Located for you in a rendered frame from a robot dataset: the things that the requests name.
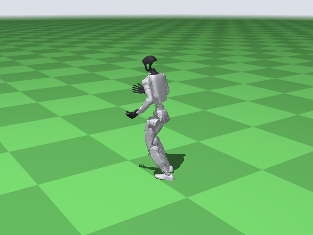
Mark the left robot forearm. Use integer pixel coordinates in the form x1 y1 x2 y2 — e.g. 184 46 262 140
136 98 150 115

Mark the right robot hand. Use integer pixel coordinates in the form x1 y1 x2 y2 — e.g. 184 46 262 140
132 83 145 94

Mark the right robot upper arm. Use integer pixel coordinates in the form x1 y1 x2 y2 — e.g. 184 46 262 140
162 73 169 94

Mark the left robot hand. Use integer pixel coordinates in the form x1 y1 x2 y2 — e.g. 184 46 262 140
126 109 138 119

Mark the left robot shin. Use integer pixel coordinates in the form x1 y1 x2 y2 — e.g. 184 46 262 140
148 147 170 176

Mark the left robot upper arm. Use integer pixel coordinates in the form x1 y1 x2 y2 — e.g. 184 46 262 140
142 77 154 105

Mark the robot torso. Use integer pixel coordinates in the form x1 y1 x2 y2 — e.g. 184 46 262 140
146 72 168 122

